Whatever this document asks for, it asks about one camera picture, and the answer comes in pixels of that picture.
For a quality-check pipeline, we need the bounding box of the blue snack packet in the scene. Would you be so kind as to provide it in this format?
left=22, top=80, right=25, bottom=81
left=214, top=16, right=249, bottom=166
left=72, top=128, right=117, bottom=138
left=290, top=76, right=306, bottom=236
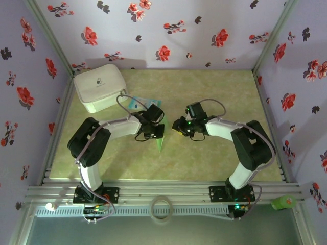
left=127, top=96, right=162, bottom=115

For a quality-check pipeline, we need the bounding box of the white slotted cable duct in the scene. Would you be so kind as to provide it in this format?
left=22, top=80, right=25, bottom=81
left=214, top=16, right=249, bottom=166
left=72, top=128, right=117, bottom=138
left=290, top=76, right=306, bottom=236
left=34, top=205, right=229, bottom=217

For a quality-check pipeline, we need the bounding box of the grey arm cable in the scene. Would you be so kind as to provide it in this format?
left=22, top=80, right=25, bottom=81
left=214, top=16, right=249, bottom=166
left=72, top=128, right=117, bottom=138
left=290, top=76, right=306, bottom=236
left=74, top=94, right=149, bottom=224
left=200, top=99, right=276, bottom=222

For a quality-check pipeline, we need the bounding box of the grey left arm cable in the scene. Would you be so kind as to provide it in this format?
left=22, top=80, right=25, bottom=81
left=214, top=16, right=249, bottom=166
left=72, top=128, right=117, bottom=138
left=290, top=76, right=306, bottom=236
left=74, top=94, right=149, bottom=224

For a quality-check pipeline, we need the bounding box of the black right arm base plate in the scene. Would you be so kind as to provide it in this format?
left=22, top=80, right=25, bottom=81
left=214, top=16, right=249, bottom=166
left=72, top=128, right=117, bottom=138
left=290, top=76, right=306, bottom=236
left=208, top=185, right=256, bottom=204

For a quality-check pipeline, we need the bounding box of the light green cloth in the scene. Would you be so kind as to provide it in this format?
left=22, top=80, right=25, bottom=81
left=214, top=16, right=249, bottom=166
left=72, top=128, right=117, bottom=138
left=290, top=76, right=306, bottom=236
left=154, top=113, right=170, bottom=153

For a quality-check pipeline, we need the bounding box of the aluminium corner post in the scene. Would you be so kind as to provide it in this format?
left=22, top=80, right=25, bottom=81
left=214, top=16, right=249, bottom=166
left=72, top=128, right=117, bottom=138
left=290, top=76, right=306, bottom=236
left=25, top=0, right=75, bottom=77
left=252, top=0, right=299, bottom=75

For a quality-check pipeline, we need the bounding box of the white zip pouch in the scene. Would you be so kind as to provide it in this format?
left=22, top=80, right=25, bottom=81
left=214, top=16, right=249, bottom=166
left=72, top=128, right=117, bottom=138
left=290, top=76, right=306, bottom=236
left=73, top=63, right=128, bottom=114

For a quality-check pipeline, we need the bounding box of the clear tape roll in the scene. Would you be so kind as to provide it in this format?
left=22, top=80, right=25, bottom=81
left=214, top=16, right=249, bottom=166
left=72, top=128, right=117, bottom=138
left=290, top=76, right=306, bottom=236
left=149, top=195, right=174, bottom=225

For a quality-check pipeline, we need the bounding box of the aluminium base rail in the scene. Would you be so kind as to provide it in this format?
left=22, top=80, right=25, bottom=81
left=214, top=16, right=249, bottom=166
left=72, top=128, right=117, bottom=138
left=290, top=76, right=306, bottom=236
left=25, top=180, right=306, bottom=205

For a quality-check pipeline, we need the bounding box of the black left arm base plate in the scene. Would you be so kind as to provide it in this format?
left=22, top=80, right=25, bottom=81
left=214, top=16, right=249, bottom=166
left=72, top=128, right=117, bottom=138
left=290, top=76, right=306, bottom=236
left=73, top=187, right=120, bottom=205

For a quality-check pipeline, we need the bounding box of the aluminium side rail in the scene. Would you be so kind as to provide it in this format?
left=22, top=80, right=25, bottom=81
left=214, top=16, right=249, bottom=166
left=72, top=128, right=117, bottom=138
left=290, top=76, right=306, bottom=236
left=252, top=71, right=289, bottom=183
left=38, top=73, right=76, bottom=186

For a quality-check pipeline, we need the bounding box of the control board with wires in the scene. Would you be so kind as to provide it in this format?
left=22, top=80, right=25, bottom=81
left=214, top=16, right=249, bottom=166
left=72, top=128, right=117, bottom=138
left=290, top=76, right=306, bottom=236
left=228, top=203, right=250, bottom=222
left=83, top=204, right=109, bottom=224

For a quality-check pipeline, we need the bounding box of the aluminium frame bar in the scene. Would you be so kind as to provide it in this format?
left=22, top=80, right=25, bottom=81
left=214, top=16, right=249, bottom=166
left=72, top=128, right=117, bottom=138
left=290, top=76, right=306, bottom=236
left=292, top=204, right=317, bottom=245
left=10, top=204, right=36, bottom=245

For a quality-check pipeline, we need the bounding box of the green plastic bottle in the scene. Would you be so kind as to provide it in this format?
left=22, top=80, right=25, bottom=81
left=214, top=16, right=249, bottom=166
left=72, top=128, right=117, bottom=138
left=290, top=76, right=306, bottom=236
left=271, top=195, right=297, bottom=211

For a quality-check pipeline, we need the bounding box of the grey right arm cable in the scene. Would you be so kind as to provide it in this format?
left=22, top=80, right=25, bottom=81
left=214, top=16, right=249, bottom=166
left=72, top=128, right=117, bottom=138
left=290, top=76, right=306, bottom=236
left=200, top=99, right=276, bottom=222

